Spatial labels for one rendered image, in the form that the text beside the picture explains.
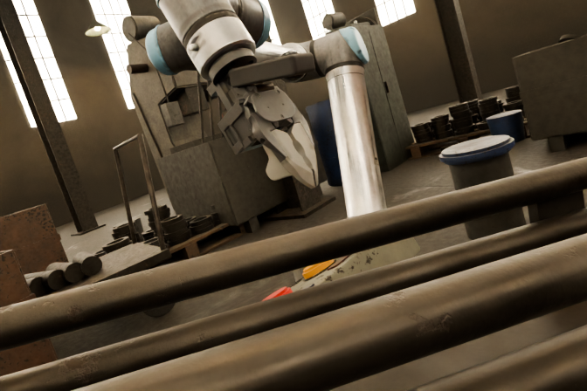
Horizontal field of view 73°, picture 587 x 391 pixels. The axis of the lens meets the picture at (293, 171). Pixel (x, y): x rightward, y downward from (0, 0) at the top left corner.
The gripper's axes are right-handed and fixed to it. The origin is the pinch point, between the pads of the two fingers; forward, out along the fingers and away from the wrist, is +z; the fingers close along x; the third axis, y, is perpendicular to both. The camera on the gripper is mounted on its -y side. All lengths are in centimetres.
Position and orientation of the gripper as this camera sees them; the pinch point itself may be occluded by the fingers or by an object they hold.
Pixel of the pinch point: (313, 176)
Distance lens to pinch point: 53.1
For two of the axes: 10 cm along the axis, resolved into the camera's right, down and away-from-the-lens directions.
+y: -5.8, 4.6, 6.7
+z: 5.2, 8.5, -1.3
